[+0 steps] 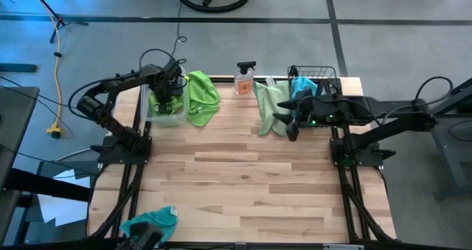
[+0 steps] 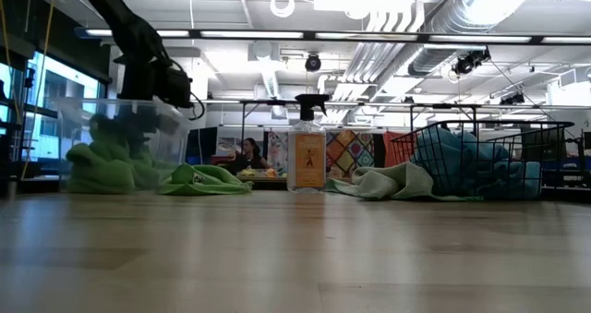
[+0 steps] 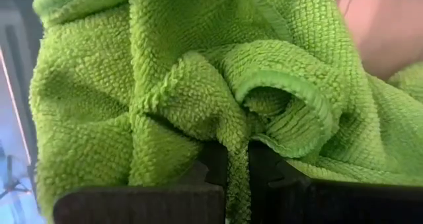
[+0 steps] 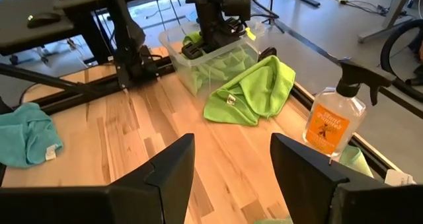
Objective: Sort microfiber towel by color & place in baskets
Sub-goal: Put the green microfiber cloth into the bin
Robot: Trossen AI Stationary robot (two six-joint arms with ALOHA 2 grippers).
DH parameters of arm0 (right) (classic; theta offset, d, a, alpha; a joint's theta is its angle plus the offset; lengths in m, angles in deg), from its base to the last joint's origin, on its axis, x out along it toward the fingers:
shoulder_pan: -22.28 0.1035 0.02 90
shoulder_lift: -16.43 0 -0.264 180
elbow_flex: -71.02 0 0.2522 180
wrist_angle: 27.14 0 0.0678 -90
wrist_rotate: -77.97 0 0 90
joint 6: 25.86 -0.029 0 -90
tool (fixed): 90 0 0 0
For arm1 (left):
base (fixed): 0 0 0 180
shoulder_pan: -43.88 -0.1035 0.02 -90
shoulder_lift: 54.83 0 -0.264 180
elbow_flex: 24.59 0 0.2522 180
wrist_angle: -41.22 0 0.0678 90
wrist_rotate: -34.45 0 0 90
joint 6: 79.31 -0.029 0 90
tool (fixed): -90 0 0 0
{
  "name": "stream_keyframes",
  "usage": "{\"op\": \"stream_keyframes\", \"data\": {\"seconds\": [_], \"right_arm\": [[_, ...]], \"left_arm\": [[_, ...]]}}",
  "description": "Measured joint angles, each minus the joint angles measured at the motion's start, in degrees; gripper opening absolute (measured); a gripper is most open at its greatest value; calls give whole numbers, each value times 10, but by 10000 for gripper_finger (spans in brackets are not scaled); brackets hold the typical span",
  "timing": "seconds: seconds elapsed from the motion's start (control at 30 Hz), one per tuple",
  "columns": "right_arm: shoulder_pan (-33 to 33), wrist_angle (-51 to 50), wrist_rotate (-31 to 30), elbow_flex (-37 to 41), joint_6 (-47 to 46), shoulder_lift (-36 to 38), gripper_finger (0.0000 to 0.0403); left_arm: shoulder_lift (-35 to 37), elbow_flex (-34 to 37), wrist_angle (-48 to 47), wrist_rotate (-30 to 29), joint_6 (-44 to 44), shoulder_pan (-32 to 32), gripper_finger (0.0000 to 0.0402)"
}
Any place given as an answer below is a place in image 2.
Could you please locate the black monitor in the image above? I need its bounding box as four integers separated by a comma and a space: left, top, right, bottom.
185, 126, 218, 165

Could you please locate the yellow cable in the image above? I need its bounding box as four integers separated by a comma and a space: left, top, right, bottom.
20, 0, 57, 164

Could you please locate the person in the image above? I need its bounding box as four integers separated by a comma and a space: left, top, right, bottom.
228, 137, 271, 174

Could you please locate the black overhead LED light bar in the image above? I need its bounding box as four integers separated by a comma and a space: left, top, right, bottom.
76, 26, 591, 46

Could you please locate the black background workstation frame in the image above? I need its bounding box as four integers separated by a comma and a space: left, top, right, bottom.
193, 98, 591, 155

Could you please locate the colourful patchwork quilt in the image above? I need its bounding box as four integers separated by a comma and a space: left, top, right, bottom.
267, 128, 376, 183

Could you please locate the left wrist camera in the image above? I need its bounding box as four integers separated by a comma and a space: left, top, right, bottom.
155, 66, 193, 109

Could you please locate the black wire basket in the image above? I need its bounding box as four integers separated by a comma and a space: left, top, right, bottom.
391, 119, 578, 201

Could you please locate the white ceiling pipe bundle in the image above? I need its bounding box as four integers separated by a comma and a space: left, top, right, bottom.
318, 7, 426, 125

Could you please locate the clear plastic bin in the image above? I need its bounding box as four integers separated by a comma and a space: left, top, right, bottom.
51, 97, 194, 195

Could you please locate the round silver ventilation duct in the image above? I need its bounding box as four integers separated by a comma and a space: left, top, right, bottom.
408, 0, 537, 77

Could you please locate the clear spray bottle orange label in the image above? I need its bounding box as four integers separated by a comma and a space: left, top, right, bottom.
286, 93, 332, 194

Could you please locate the orange cloth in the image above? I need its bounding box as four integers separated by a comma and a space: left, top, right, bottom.
382, 130, 419, 169

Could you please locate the pale green microfiber towel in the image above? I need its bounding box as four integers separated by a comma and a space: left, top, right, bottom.
325, 160, 485, 202

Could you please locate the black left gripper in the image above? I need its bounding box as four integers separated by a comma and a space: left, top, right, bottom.
117, 56, 156, 155

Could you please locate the white hanging ring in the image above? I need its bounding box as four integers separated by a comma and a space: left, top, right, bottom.
270, 0, 296, 18

